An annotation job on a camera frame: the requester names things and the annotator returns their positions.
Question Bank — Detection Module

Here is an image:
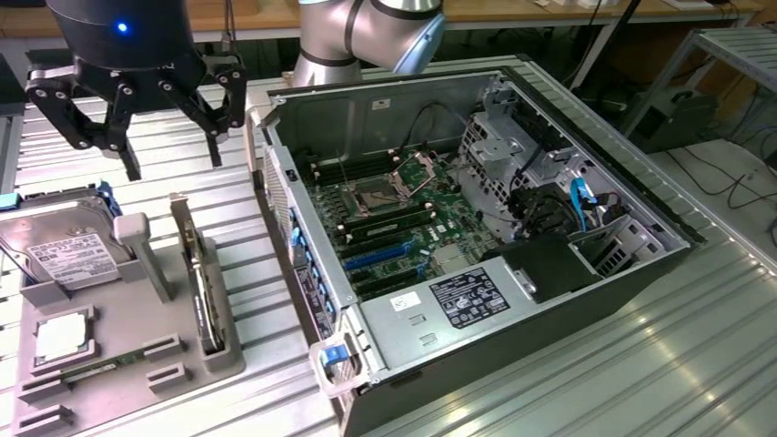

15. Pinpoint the black floor cable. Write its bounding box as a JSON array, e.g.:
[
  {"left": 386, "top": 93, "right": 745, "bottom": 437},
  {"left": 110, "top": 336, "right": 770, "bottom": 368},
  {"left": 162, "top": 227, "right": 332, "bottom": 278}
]
[{"left": 663, "top": 147, "right": 777, "bottom": 198}]

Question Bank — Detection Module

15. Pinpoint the silver chipset heatsink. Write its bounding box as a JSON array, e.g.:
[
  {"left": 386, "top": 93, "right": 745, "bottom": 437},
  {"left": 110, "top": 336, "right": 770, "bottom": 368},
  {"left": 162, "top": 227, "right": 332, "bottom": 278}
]
[{"left": 431, "top": 248, "right": 482, "bottom": 275}]

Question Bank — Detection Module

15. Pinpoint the graphics card with metal bracket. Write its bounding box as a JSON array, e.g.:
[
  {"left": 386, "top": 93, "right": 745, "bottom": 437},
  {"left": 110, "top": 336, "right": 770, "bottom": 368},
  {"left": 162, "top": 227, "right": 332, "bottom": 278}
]
[{"left": 168, "top": 192, "right": 229, "bottom": 359}]

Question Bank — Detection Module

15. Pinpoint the black power wire bundle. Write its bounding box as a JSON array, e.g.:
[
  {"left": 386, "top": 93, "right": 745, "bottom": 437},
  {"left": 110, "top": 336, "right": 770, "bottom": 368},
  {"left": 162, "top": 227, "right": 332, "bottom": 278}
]
[{"left": 505, "top": 183, "right": 577, "bottom": 239}]

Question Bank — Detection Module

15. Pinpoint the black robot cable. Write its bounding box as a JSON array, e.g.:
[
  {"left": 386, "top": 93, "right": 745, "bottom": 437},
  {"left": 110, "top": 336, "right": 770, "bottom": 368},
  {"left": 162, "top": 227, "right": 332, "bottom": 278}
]
[{"left": 220, "top": 0, "right": 237, "bottom": 52}]

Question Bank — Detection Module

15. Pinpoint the blue flat data wire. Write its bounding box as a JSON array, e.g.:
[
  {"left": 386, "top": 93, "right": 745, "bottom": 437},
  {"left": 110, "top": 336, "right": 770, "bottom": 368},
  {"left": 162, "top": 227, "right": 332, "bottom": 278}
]
[{"left": 567, "top": 176, "right": 594, "bottom": 237}]

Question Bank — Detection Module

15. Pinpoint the silver CPU chip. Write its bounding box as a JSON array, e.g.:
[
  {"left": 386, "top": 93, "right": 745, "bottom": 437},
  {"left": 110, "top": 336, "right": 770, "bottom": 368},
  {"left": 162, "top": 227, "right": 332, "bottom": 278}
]
[{"left": 33, "top": 312, "right": 90, "bottom": 361}]

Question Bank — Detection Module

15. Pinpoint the black equipment box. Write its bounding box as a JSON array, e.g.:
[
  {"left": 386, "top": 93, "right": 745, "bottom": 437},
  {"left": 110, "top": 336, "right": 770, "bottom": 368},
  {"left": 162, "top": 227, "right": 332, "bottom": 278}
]
[{"left": 629, "top": 88, "right": 721, "bottom": 155}]

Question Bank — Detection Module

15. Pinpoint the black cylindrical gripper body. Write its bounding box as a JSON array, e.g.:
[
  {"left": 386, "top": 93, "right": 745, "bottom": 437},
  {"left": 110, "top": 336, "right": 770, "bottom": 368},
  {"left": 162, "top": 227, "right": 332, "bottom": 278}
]
[{"left": 46, "top": 0, "right": 212, "bottom": 113}]

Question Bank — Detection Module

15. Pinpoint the black looped wire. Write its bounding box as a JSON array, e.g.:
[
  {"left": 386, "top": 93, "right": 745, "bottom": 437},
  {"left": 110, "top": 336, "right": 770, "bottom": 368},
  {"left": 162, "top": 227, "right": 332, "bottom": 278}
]
[{"left": 403, "top": 101, "right": 470, "bottom": 147}]

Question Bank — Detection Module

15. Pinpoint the green motherboard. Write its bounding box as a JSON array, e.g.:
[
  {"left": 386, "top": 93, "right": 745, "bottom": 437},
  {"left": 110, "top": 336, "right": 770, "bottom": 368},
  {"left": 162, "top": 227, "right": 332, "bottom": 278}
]
[{"left": 306, "top": 149, "right": 506, "bottom": 304}]

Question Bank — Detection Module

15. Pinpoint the grey slatted metal table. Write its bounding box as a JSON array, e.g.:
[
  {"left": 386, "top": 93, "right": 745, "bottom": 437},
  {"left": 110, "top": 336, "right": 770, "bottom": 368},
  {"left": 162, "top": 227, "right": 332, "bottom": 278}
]
[{"left": 659, "top": 25, "right": 777, "bottom": 152}]

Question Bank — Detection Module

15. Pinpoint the silver power supply with label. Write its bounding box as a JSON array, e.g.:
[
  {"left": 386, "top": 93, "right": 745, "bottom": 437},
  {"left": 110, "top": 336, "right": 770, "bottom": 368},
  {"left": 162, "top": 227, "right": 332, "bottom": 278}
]
[{"left": 357, "top": 258, "right": 542, "bottom": 371}]

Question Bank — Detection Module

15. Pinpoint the grey plastic parts rack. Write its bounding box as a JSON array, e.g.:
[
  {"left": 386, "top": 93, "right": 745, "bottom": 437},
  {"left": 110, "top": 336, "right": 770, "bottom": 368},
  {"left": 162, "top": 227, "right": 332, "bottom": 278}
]
[{"left": 10, "top": 211, "right": 248, "bottom": 437}]

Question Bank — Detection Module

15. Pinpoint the black expansion slot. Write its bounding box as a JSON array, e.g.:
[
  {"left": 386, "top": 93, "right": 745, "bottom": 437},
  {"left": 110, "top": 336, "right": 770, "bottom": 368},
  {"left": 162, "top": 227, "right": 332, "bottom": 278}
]
[
  {"left": 356, "top": 272, "right": 429, "bottom": 298},
  {"left": 348, "top": 264, "right": 421, "bottom": 287}
]

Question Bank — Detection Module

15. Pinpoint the black plastic air shroud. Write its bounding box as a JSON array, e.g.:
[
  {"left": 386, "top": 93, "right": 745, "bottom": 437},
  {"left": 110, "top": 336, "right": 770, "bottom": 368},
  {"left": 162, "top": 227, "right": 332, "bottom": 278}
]
[{"left": 498, "top": 233, "right": 601, "bottom": 305}]

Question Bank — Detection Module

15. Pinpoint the CPU socket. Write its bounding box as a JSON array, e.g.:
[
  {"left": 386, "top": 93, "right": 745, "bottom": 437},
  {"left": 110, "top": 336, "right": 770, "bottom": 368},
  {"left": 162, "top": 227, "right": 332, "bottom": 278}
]
[{"left": 342, "top": 178, "right": 406, "bottom": 218}]

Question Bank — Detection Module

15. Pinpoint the silver metal disk bay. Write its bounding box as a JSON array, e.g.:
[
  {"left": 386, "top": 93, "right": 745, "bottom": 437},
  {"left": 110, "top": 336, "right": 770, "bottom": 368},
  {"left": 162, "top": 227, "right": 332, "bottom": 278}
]
[{"left": 457, "top": 110, "right": 551, "bottom": 216}]

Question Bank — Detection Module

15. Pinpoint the green RAM stick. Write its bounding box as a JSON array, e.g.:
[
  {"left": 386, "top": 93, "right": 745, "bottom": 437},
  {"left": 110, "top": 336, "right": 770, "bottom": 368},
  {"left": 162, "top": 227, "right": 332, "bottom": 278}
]
[
  {"left": 58, "top": 349, "right": 152, "bottom": 384},
  {"left": 346, "top": 212, "right": 437, "bottom": 243}
]

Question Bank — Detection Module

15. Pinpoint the blue expansion slot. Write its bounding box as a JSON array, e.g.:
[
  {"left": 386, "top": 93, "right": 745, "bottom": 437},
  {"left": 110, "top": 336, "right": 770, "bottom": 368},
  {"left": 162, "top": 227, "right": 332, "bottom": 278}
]
[{"left": 341, "top": 243, "right": 409, "bottom": 273}]

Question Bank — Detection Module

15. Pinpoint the metal socket cover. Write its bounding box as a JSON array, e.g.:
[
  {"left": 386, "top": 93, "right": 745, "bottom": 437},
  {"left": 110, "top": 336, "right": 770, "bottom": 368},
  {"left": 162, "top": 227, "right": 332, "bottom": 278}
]
[{"left": 390, "top": 149, "right": 442, "bottom": 193}]

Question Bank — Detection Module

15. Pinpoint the black RAM slot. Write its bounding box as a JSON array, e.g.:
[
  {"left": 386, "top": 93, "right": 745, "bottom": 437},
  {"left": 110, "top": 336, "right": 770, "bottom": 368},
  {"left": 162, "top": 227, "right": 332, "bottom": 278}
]
[
  {"left": 312, "top": 161, "right": 397, "bottom": 187},
  {"left": 308, "top": 152, "right": 393, "bottom": 177}
]

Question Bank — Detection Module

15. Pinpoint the thin coloured wire bundle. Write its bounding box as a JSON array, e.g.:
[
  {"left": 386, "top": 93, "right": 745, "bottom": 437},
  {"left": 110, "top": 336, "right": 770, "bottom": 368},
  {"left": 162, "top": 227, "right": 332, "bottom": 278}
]
[{"left": 591, "top": 190, "right": 623, "bottom": 225}]

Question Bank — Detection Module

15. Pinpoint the hard disk with blue carrier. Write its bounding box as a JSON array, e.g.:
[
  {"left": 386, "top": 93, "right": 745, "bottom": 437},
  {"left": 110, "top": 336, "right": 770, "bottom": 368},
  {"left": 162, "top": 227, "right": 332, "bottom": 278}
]
[{"left": 0, "top": 179, "right": 132, "bottom": 293}]

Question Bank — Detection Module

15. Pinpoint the black hanging cable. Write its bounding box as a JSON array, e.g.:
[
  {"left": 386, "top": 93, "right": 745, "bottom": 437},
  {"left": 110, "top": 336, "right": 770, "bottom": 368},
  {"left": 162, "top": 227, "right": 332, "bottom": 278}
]
[{"left": 581, "top": 0, "right": 615, "bottom": 88}]

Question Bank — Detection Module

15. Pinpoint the open black PC case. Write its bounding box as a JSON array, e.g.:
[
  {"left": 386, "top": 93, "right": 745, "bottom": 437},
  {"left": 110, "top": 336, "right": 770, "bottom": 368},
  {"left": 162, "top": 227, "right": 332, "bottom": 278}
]
[{"left": 241, "top": 53, "right": 709, "bottom": 437}]

